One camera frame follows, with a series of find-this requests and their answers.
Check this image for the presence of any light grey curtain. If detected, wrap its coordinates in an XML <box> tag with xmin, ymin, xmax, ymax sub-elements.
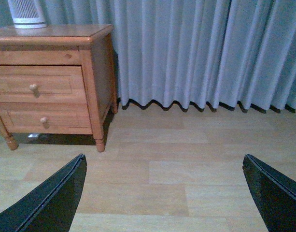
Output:
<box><xmin>0</xmin><ymin>0</ymin><xmax>296</xmax><ymax>114</ymax></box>

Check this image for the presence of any wooden nightstand cabinet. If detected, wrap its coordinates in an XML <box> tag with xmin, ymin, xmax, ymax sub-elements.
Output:
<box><xmin>0</xmin><ymin>25</ymin><xmax>118</xmax><ymax>152</ymax></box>

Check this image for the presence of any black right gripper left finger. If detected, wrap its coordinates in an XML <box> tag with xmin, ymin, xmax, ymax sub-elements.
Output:
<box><xmin>0</xmin><ymin>154</ymin><xmax>87</xmax><ymax>232</ymax></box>

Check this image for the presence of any wooden drawer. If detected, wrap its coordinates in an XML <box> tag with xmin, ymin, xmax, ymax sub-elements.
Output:
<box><xmin>0</xmin><ymin>102</ymin><xmax>92</xmax><ymax>134</ymax></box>
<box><xmin>0</xmin><ymin>65</ymin><xmax>86</xmax><ymax>104</ymax></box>

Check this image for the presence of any white slatted air purifier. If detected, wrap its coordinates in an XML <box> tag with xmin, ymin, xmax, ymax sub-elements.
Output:
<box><xmin>7</xmin><ymin>0</ymin><xmax>47</xmax><ymax>29</ymax></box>

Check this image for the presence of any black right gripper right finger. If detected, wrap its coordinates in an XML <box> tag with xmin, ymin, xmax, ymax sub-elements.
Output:
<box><xmin>242</xmin><ymin>154</ymin><xmax>296</xmax><ymax>232</ymax></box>

